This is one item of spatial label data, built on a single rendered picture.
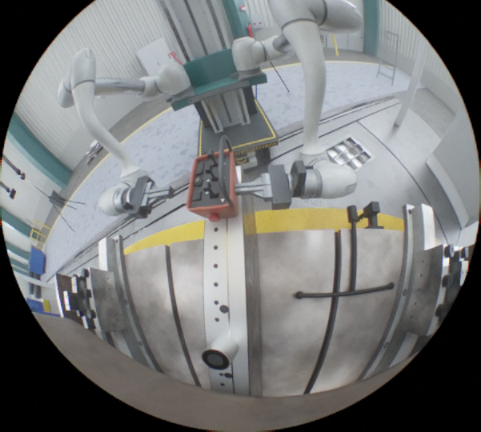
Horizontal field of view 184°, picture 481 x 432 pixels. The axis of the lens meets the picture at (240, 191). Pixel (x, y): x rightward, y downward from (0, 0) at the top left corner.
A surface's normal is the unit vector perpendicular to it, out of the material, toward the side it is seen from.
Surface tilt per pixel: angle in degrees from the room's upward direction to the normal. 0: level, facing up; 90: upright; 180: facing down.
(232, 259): 0
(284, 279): 0
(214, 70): 90
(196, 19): 90
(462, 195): 90
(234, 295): 0
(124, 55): 90
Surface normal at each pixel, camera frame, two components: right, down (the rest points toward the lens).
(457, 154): -0.89, 0.46
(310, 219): -0.22, -0.47
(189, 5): 0.16, 0.85
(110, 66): 0.40, 0.75
